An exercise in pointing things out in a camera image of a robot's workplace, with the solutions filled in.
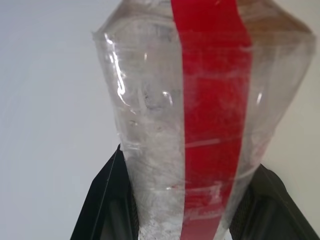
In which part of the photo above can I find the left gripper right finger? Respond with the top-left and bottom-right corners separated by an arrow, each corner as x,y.
229,163 -> 320,240

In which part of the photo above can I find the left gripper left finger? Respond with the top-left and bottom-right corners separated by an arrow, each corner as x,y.
69,144 -> 140,240

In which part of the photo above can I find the clear cup with pink lid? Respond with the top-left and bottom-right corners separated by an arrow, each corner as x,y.
90,0 -> 315,240

